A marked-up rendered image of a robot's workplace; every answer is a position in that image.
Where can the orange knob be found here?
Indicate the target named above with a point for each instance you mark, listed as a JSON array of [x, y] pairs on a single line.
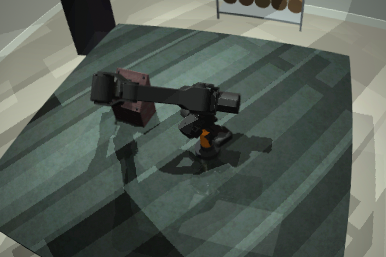
[[204, 142]]

